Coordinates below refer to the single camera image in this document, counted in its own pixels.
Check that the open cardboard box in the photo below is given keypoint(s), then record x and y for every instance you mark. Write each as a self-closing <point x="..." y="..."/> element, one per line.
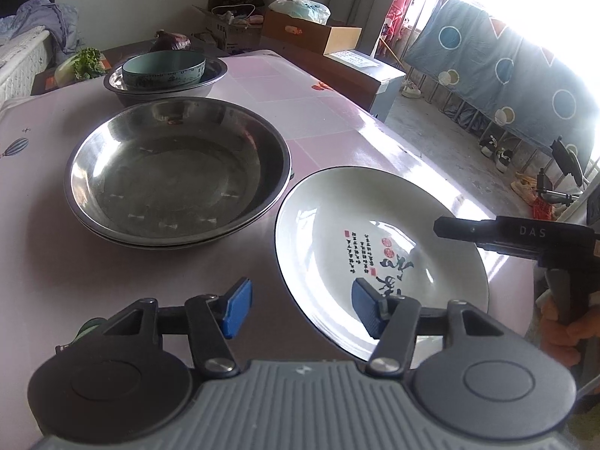
<point x="225" y="33"/>

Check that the green leafy cabbage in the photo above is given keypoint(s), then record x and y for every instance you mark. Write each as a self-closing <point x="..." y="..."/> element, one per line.
<point x="84" y="63"/>

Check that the white quilted mattress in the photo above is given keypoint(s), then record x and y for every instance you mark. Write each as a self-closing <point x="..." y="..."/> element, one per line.
<point x="18" y="56"/>

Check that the pink patterned tablecloth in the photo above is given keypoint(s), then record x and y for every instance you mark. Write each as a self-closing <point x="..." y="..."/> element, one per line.
<point x="328" y="117"/>

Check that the yellow stick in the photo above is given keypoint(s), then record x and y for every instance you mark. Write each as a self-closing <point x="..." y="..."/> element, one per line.
<point x="391" y="51"/>

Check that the black phone holder stand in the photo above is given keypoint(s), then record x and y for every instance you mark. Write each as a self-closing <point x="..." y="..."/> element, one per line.
<point x="569" y="168"/>

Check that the dark printed appliance box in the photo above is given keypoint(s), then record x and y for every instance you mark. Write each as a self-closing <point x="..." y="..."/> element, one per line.
<point x="44" y="82"/>

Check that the teal ceramic bowl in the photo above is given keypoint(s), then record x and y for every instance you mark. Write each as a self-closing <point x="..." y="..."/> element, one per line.
<point x="159" y="77"/>

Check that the blue circle-print blanket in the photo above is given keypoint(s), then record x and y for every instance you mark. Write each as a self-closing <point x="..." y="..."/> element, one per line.
<point x="468" y="56"/>

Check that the white ceramic plate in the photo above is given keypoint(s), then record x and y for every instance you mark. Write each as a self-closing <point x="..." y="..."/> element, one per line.
<point x="328" y="225"/>

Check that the wide steel basin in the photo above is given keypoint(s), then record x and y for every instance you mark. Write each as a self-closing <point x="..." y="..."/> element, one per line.
<point x="178" y="173"/>

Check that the red onion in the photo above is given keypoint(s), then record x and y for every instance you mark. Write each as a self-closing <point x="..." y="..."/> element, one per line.
<point x="171" y="41"/>

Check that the green round object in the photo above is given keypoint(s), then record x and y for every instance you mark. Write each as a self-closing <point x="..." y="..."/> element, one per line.
<point x="86" y="327"/>

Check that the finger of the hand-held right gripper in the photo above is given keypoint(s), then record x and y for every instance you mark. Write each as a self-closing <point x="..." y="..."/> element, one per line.
<point x="464" y="228"/>

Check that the lavender clothing pile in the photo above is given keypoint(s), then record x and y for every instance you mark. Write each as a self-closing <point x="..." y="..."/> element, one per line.
<point x="47" y="18"/>

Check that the pink floral garment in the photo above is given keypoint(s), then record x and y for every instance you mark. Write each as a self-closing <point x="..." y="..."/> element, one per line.
<point x="398" y="9"/>

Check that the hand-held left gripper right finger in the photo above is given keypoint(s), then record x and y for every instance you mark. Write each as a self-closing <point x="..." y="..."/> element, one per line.
<point x="365" y="307"/>

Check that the deep steel bowl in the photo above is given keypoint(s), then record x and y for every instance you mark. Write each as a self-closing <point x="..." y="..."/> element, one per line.
<point x="213" y="75"/>

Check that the white plastic bag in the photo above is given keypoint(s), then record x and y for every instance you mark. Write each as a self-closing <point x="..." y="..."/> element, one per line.
<point x="300" y="9"/>

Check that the large brown cardboard box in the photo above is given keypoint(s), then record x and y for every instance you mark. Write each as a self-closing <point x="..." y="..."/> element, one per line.
<point x="356" y="79"/>

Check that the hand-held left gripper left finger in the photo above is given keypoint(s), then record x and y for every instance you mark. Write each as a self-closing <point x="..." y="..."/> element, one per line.
<point x="236" y="307"/>

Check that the tan shoe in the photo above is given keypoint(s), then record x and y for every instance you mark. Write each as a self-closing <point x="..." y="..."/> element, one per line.
<point x="524" y="188"/>

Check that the person's right hand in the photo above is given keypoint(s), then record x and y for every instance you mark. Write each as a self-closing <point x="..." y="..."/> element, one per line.
<point x="560" y="342"/>

